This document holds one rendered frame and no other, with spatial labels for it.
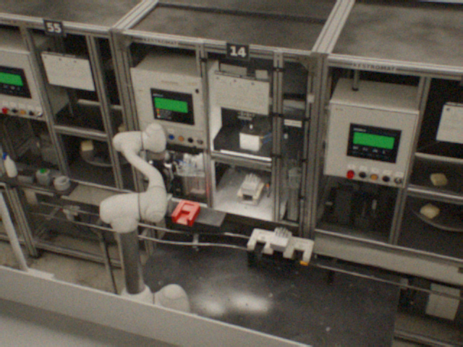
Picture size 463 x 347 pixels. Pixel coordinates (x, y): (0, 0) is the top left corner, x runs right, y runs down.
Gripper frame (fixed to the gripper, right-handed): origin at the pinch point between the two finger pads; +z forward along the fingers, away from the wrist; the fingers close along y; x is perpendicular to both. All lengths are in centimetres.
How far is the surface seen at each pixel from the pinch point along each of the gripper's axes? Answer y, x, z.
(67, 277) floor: 90, 1, 114
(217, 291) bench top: -46, 34, 45
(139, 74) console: 10, -10, -67
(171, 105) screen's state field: -8, -7, -52
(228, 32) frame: -35, -30, -88
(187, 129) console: -15.3, -9.5, -36.2
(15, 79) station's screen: 92, -7, -52
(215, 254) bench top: -35, 6, 45
